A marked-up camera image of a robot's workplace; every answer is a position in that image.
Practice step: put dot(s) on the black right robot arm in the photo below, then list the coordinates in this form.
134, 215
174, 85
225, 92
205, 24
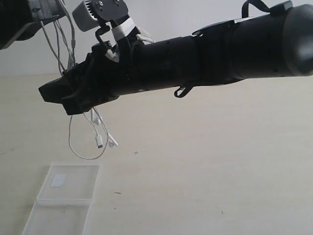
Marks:
266, 42

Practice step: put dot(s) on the white label in case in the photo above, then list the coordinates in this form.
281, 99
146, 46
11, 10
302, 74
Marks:
58, 180

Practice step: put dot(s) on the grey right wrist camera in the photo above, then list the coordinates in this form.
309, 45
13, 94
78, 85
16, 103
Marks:
107, 15

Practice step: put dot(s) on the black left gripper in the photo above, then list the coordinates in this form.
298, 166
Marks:
20, 20

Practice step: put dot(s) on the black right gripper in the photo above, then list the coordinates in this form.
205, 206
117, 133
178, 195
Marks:
92, 82

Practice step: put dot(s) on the clear plastic case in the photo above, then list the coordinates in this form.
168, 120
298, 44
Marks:
65, 210

